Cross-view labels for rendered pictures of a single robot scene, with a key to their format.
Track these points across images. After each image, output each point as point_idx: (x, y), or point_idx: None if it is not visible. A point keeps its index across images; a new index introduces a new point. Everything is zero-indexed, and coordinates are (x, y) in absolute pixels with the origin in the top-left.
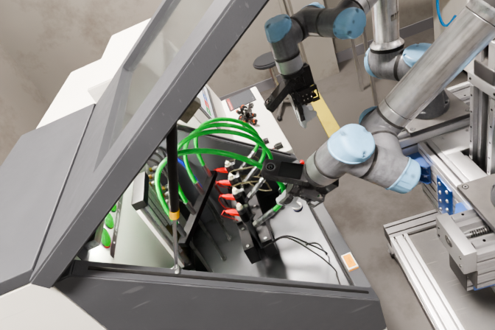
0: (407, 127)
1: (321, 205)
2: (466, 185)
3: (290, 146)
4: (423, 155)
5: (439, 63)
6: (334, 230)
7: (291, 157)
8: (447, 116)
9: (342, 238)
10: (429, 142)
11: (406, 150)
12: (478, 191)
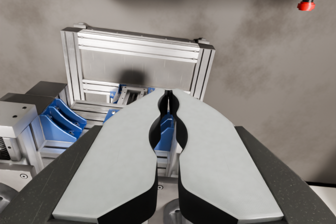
0: (168, 185)
1: None
2: (24, 177)
3: None
4: (157, 153)
5: None
6: None
7: None
8: (157, 216)
9: None
10: (161, 170)
11: (172, 146)
12: (12, 180)
